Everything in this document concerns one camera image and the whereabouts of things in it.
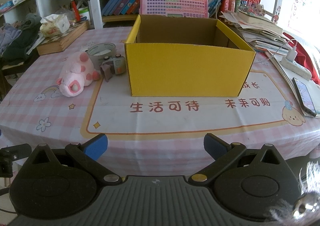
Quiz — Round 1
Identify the red figurine pen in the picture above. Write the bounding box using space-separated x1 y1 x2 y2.
70 0 81 22

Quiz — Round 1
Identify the stack of papers and books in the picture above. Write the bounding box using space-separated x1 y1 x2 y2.
221 10 290 55

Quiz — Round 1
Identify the grey tape roll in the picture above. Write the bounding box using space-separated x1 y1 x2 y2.
87 43 116 70

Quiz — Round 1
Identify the grey toy car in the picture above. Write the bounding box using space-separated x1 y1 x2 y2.
100 54 126 82

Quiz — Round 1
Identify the pile of clothes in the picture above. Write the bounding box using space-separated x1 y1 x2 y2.
1 13 42 65

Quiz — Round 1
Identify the pink checkered tablecloth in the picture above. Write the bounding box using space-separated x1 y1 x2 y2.
1 27 319 176

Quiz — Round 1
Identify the tissue pack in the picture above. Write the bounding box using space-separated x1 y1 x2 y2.
40 13 70 37

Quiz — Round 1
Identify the white charger plug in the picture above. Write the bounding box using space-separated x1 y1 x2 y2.
286 39 297 62

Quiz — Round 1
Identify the yellow cardboard box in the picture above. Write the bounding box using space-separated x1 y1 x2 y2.
125 15 255 97

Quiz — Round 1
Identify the white power strip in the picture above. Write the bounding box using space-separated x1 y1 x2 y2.
280 56 312 81

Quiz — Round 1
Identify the black smartphone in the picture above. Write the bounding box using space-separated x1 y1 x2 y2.
292 77 317 117

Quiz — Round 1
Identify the wooden chess board box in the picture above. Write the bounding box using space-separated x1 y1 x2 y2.
36 21 89 56

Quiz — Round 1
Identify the green white jar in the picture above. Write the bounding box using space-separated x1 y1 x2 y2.
79 7 91 21

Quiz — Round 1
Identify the pink keyboard learning tablet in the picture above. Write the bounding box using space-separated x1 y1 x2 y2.
139 0 209 18

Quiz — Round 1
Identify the pink plush pig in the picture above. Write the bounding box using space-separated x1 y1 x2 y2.
56 51 100 97

